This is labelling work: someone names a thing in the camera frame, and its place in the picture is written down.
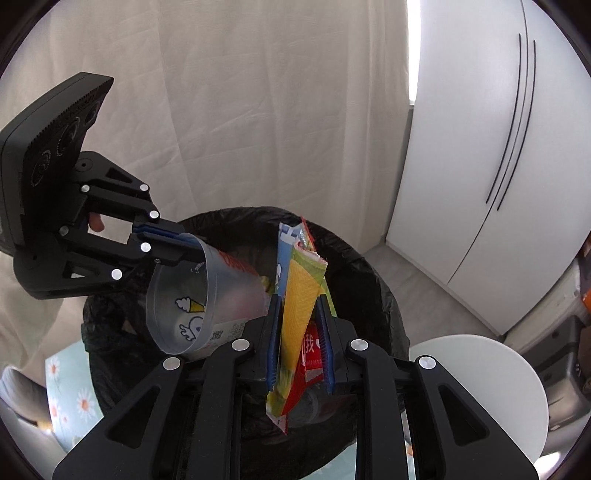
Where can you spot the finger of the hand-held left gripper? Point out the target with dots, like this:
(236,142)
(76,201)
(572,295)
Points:
(161,254)
(150,227)

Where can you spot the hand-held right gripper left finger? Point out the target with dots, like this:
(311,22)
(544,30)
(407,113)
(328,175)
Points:
(273,341)

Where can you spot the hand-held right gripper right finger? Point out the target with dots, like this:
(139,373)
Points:
(325,341)

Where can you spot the colourful ice cream wrapper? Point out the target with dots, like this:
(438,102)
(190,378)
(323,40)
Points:
(298,300)

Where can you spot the clear printed plastic cup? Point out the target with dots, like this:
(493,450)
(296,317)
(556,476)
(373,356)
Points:
(194,295)

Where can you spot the bin with black bag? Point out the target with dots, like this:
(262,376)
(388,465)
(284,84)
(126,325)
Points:
(369,300)

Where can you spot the person's left hand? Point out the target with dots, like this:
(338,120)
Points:
(96,221)

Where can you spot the white curtain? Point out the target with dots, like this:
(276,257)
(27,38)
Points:
(231,115)

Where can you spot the white chair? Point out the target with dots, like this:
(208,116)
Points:
(485,383)

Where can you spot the blue daisy tablecloth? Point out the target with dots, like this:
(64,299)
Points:
(69,392)

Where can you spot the white cabinet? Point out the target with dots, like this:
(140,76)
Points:
(461,161)

